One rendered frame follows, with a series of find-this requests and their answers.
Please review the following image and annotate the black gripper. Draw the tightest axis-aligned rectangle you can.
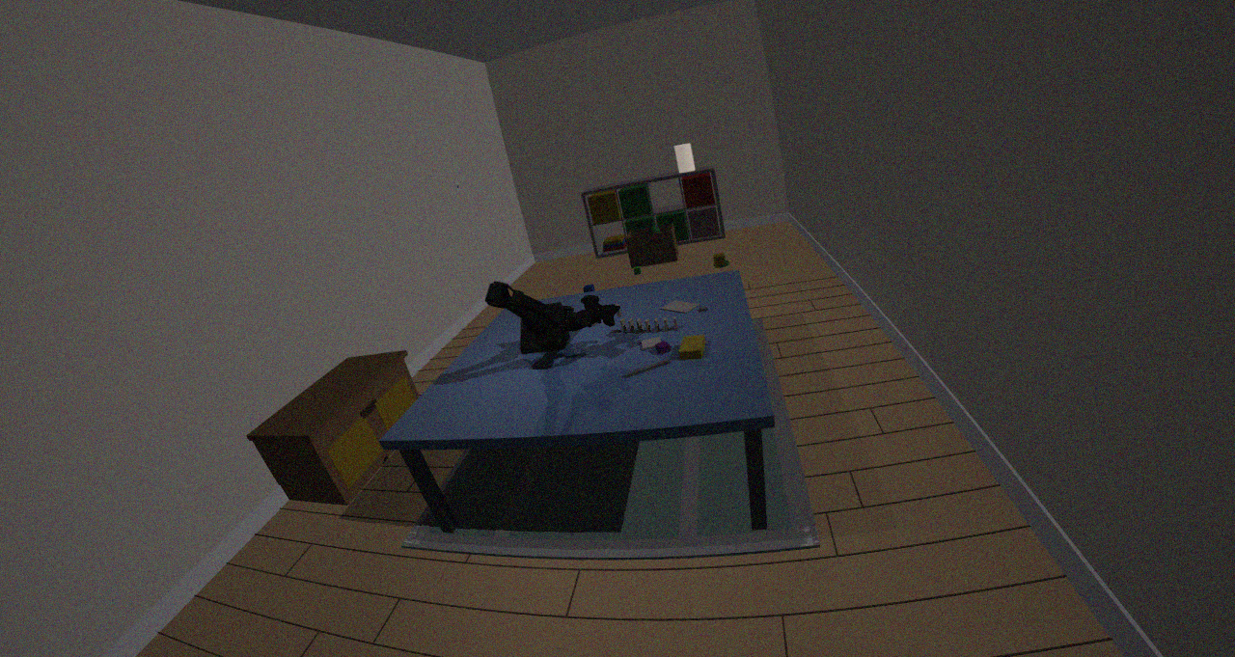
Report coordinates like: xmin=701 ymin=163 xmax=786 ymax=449
xmin=585 ymin=304 xmax=620 ymax=327

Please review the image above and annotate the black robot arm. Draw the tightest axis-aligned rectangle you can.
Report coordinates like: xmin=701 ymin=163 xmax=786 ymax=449
xmin=485 ymin=282 xmax=601 ymax=335

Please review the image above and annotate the yellow rectangular block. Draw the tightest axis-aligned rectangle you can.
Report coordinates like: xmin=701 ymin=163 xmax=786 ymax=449
xmin=678 ymin=335 xmax=706 ymax=361

